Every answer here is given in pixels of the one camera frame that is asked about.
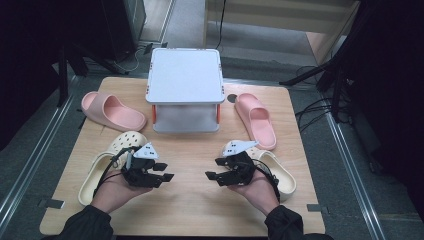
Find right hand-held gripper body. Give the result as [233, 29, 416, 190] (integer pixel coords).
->
[216, 139, 260, 187]

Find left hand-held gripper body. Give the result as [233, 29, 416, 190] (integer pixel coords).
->
[120, 142, 160, 189]

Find cream clog with holes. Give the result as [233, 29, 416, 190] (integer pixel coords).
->
[77, 130, 149, 207]
[221, 139, 298, 203]

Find pink slide slipper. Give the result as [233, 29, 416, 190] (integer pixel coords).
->
[80, 91, 148, 133]
[234, 92, 278, 151]

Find person's right hand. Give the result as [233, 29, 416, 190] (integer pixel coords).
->
[227, 169, 281, 217]

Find dark tape piece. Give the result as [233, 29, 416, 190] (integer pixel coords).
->
[306, 203, 330, 215]
[37, 198, 66, 210]

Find white two-tier shoe rack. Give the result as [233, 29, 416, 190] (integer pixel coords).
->
[145, 47, 226, 135]

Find black tripod stand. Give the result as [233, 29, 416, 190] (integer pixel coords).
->
[54, 41, 132, 108]
[279, 49, 356, 124]

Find dark cabinet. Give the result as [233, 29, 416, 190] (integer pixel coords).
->
[99, 0, 148, 62]

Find light wooden furniture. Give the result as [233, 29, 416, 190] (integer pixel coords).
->
[202, 0, 364, 65]

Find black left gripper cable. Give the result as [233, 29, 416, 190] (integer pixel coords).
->
[93, 145, 142, 198]

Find black floor cables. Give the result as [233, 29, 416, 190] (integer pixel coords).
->
[294, 64, 354, 134]

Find white floor cable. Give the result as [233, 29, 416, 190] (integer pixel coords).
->
[112, 49, 142, 73]

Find metal floor rail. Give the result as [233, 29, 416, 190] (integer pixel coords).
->
[0, 75, 82, 229]
[323, 109, 388, 240]

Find black hanging cable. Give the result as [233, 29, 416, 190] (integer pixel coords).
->
[214, 0, 228, 50]

